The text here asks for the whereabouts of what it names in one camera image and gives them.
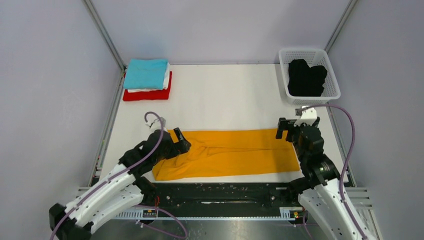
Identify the left controller board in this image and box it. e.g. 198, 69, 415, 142
142, 208, 158, 219

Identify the left aluminium corner post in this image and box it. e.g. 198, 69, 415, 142
82, 0, 126, 71

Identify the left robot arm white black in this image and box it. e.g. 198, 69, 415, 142
49, 128, 191, 240

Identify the folded white t shirt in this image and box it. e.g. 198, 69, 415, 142
128, 63, 171, 93

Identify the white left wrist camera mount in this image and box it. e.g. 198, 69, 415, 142
145, 117, 167, 132

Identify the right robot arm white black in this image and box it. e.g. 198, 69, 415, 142
276, 117, 377, 240

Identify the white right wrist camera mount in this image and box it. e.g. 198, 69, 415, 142
293, 106, 319, 127

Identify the controller board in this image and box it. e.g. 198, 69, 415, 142
142, 208, 158, 219
289, 210, 304, 220

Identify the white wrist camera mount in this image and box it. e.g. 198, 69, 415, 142
293, 106, 319, 127
145, 117, 167, 132

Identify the folded cyan t shirt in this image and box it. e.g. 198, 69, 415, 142
123, 58, 169, 90

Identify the right controller board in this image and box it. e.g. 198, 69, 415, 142
289, 210, 304, 220

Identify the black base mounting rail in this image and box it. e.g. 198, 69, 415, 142
119, 182, 302, 217

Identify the yellow t shirt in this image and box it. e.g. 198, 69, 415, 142
152, 128, 300, 181

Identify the white slotted cable duct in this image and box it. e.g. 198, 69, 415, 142
112, 207, 301, 221

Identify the folded red t shirt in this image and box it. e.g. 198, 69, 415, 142
122, 71, 173, 102

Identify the aluminium corner post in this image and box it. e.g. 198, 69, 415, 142
324, 0, 358, 53
82, 0, 126, 71

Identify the black t shirt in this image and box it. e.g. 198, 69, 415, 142
287, 59, 328, 97

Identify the right aluminium corner post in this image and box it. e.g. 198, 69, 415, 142
324, 0, 358, 53

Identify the white plastic laundry basket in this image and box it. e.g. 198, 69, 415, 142
278, 47, 341, 106

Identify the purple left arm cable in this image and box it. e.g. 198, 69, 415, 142
49, 111, 190, 240

